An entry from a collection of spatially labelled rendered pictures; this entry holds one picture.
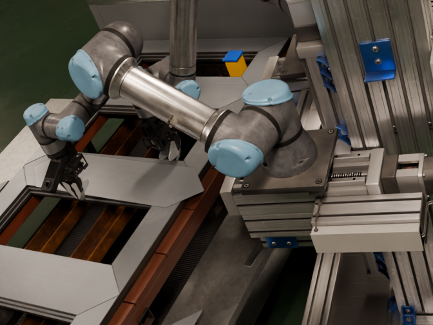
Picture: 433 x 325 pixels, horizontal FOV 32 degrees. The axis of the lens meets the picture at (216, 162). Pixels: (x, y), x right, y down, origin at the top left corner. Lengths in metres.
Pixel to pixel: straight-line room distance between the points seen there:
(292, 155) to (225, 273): 0.52
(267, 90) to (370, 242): 0.44
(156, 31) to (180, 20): 1.12
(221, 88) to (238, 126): 0.95
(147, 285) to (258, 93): 0.65
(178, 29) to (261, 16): 0.85
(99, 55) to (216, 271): 0.77
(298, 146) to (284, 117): 0.10
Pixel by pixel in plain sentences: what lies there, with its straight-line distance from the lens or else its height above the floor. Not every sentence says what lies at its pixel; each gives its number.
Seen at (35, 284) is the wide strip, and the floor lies 0.85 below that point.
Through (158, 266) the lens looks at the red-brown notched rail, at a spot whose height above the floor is 0.82.
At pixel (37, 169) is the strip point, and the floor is 0.85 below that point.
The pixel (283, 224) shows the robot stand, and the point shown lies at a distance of 2.06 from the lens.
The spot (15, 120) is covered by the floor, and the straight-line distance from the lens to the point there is 5.00.
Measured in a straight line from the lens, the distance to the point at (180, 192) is 2.33.
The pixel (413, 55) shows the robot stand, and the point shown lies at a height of 1.23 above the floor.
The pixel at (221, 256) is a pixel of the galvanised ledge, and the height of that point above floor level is 0.68.
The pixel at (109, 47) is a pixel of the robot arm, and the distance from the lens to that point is 1.90.
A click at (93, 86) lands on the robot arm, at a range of 1.88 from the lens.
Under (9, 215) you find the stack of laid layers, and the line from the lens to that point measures 2.67.
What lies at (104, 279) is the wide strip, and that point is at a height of 0.85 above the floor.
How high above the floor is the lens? 2.26
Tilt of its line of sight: 36 degrees down
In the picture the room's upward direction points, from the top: 23 degrees counter-clockwise
